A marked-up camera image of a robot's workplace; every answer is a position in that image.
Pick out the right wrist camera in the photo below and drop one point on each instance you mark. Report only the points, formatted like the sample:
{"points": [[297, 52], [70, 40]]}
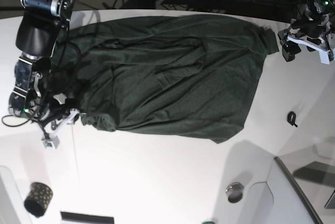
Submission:
{"points": [[52, 142]]}

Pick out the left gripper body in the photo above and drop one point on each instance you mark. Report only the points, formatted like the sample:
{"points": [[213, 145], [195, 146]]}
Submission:
{"points": [[317, 34]]}

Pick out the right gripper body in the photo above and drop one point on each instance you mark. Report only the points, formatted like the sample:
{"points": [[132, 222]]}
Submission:
{"points": [[51, 116]]}

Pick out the small black clip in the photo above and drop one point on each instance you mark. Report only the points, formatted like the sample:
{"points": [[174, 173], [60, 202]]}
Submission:
{"points": [[291, 118]]}

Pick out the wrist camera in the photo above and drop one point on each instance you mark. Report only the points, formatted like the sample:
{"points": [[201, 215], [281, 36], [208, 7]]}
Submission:
{"points": [[326, 57], [52, 142]]}

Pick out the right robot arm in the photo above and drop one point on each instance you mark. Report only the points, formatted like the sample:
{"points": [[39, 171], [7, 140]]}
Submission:
{"points": [[37, 36]]}

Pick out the dark green t-shirt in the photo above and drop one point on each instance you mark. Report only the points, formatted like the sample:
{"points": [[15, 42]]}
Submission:
{"points": [[191, 76]]}

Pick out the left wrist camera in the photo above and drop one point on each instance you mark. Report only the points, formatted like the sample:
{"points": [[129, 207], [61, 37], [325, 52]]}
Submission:
{"points": [[326, 57]]}

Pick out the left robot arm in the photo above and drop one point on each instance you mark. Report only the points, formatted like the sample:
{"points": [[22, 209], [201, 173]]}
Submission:
{"points": [[314, 10]]}

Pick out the black patterned cup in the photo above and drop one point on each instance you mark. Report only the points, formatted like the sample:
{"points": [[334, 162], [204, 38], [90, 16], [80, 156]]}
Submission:
{"points": [[38, 199]]}

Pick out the small green object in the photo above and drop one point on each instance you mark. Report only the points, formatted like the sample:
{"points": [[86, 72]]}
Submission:
{"points": [[208, 222]]}

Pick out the black white flat device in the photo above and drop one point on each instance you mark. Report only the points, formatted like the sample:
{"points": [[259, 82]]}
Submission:
{"points": [[70, 217]]}

